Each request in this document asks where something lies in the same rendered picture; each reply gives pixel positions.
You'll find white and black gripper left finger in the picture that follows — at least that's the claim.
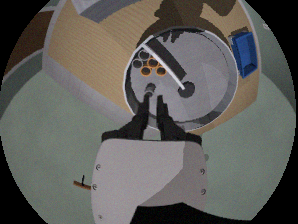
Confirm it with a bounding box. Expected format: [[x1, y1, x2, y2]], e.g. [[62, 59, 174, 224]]
[[101, 94, 149, 143]]

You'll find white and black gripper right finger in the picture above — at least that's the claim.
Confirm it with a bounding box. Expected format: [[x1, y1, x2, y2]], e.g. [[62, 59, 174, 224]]
[[157, 95, 202, 145]]

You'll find grey round turning table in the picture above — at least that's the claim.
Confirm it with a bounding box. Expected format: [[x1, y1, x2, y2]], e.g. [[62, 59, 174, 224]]
[[123, 26, 238, 132]]

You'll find blue open box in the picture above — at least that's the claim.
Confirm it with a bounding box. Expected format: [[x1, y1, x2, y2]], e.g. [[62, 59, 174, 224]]
[[227, 30, 258, 79]]

